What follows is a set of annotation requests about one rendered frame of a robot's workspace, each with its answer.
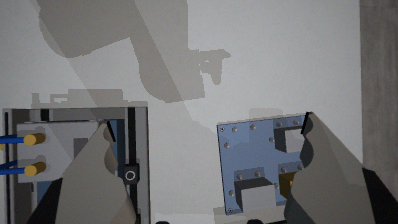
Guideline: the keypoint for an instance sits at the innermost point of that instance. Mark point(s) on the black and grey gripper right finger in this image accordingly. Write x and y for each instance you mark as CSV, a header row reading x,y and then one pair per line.
x,y
335,187

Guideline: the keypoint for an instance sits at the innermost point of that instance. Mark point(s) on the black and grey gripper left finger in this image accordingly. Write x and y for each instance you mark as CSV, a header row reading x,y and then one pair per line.
x,y
88,192

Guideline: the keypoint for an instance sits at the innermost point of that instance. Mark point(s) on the yellow brass block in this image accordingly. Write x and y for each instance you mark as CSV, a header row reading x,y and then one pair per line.
x,y
285,181

